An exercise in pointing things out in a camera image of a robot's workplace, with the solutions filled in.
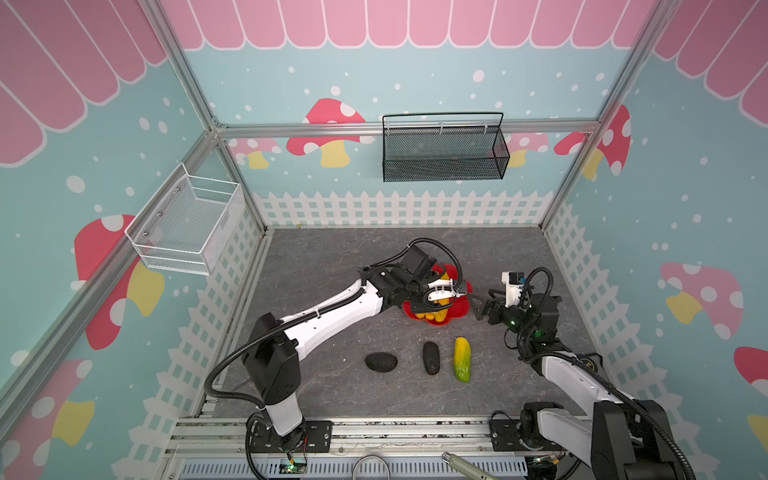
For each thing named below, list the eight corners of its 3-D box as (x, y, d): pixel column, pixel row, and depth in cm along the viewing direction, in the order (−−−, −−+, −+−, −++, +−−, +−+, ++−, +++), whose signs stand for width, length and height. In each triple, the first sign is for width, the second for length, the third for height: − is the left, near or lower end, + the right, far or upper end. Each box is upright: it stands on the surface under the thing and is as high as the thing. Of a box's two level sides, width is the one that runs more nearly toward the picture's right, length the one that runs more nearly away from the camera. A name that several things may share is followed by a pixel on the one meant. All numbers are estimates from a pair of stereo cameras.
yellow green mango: (453, 381, 85) (455, 376, 82) (454, 342, 92) (456, 336, 89) (467, 383, 85) (470, 379, 81) (467, 344, 92) (470, 338, 89)
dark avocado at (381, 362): (366, 374, 86) (364, 369, 83) (367, 357, 89) (365, 352, 86) (397, 374, 86) (397, 369, 83) (397, 357, 89) (397, 352, 86)
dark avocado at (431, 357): (423, 376, 86) (424, 372, 83) (421, 346, 91) (422, 341, 88) (439, 376, 86) (441, 372, 83) (436, 346, 91) (438, 341, 88)
